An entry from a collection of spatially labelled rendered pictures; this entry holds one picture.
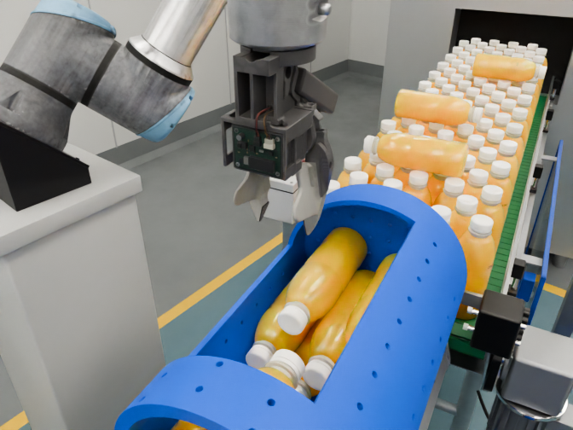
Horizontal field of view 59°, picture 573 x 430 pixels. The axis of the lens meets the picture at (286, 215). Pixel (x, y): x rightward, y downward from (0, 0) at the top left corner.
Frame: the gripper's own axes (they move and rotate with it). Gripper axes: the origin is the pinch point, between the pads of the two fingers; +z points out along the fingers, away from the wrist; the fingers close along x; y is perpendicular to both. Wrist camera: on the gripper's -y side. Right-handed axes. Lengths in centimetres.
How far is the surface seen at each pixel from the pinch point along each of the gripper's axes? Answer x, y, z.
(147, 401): -2.2, 23.4, 8.2
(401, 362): 16.8, 5.4, 10.7
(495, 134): 16, -83, 17
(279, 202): -22, -39, 24
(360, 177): -6.0, -45.6, 17.3
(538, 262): 32, -61, 36
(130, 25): -227, -217, 37
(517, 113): 19, -103, 17
